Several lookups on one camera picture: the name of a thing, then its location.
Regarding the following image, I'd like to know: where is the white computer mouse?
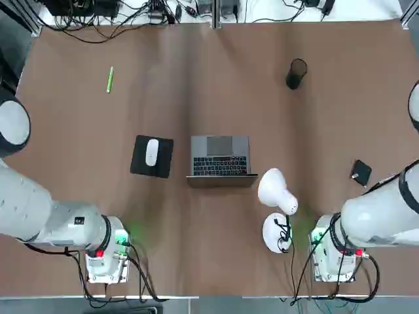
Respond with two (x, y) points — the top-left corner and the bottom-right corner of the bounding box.
(145, 139), (160, 167)

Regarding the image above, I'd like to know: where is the black cable on table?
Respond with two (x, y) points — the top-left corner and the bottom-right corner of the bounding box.
(39, 16), (164, 44)

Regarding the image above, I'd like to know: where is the grey laptop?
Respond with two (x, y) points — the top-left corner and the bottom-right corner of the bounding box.
(185, 135), (259, 189)

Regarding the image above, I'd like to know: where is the small black box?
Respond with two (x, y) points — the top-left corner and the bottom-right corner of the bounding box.
(350, 159), (373, 188)

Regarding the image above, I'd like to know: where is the green pen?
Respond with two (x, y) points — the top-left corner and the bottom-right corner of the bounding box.
(105, 66), (115, 94)

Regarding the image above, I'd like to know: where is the white desk lamp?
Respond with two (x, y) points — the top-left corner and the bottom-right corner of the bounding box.
(257, 167), (299, 254)

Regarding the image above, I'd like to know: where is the black electronics box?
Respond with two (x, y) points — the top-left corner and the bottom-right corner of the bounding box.
(44, 0), (119, 17)

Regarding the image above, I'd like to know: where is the aluminium frame rail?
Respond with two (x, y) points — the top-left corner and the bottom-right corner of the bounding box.
(399, 0), (419, 31)
(18, 0), (44, 36)

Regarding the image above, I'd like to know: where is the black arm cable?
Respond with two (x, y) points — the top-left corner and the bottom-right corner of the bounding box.
(19, 240), (171, 308)
(294, 212), (382, 304)

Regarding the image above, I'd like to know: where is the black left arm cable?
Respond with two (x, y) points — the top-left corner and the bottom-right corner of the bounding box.
(19, 240), (171, 308)

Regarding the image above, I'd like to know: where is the aluminium post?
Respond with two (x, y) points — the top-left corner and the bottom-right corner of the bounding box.
(211, 0), (222, 30)

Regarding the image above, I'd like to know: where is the black mesh pen holder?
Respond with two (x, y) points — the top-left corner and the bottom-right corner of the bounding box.
(285, 58), (308, 90)

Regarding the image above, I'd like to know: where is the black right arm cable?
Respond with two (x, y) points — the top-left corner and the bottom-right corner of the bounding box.
(294, 212), (382, 304)

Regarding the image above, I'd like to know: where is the black mouse pad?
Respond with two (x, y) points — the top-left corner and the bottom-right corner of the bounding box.
(130, 135), (174, 179)

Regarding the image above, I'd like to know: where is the black lamp cable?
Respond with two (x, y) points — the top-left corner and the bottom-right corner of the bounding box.
(274, 218), (301, 307)

